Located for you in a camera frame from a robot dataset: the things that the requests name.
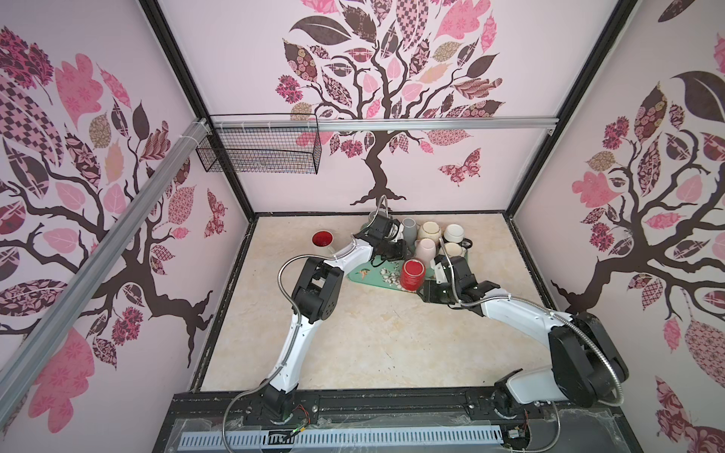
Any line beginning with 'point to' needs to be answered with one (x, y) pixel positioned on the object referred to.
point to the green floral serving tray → (387, 273)
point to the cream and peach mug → (429, 230)
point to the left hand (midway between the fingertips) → (409, 256)
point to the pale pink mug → (426, 249)
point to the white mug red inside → (323, 239)
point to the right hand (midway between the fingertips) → (421, 288)
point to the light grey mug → (410, 231)
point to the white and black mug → (455, 233)
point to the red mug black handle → (413, 275)
